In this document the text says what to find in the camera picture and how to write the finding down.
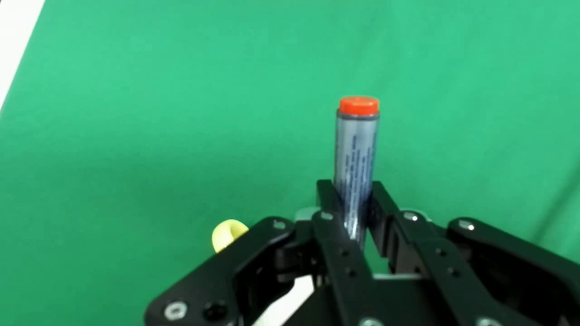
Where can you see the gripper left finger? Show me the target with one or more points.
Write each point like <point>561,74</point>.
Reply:
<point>253,271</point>

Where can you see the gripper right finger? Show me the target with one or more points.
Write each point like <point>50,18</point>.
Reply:
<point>457,271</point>

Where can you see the grey marker with red end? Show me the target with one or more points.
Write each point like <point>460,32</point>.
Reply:
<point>356,154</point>

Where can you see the yellow mug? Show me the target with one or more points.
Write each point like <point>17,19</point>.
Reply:
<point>228,234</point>

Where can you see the green cloth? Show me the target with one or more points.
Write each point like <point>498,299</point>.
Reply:
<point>181,113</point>

